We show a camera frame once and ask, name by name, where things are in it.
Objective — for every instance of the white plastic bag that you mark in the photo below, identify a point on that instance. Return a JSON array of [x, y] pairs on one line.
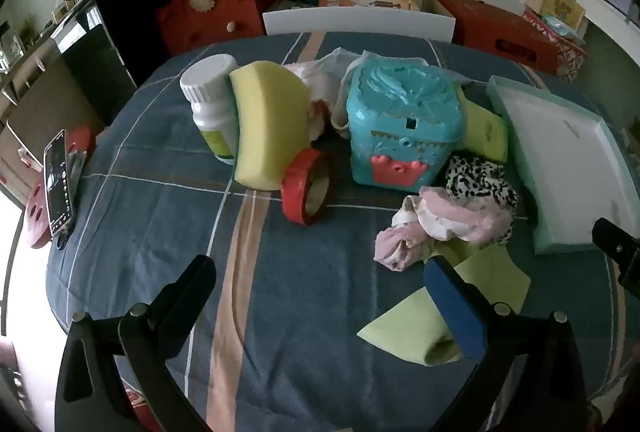
[[345, 61]]

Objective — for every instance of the leopard print cloth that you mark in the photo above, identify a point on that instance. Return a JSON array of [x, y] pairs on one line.
[[475, 177]]

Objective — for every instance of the light green cloth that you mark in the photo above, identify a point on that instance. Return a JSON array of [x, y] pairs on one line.
[[400, 327]]

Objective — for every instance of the pink fuzzy sock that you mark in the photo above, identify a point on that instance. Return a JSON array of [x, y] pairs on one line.
[[465, 217]]

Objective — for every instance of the patterned gift basket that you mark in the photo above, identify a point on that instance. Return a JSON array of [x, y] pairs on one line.
[[560, 11]]

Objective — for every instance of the yellow green cloth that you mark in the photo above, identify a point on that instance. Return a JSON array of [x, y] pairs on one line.
[[485, 131]]

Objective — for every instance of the pink white fuzzy cloth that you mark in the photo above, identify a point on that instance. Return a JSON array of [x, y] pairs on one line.
[[320, 96]]

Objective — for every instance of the mint green tray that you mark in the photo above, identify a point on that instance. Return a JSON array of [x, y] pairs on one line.
[[560, 151]]

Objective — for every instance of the smartphone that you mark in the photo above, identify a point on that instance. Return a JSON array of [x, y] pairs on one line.
[[57, 182]]

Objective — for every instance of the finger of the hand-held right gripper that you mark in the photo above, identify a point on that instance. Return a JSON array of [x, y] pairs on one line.
[[617, 242]]

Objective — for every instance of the red tape roll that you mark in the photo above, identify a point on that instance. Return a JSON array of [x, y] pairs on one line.
[[295, 192]]

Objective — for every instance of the blue plaid tablecloth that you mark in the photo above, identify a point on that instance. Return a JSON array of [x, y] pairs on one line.
[[150, 192]]

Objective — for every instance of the mauve balled sock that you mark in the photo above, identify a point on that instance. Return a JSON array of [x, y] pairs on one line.
[[400, 247]]

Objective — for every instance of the white chair back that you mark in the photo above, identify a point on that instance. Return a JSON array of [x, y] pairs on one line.
[[350, 21]]

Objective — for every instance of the red crate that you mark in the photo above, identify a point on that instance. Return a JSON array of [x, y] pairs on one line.
[[490, 26]]

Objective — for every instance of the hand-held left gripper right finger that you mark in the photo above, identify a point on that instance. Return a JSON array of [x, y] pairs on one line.
[[452, 307]]

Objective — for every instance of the white bottle with green label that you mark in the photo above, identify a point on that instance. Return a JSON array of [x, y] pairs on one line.
[[210, 111]]

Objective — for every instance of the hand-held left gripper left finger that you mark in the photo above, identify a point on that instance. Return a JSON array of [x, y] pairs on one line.
[[192, 282]]

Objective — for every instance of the wooden cabinet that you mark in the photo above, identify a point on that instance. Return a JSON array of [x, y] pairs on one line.
[[45, 96]]

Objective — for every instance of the yellow sponge with green scourer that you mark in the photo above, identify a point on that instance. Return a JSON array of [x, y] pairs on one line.
[[270, 121]]

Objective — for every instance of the teal toy box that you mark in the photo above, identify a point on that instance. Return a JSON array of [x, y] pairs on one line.
[[400, 131]]

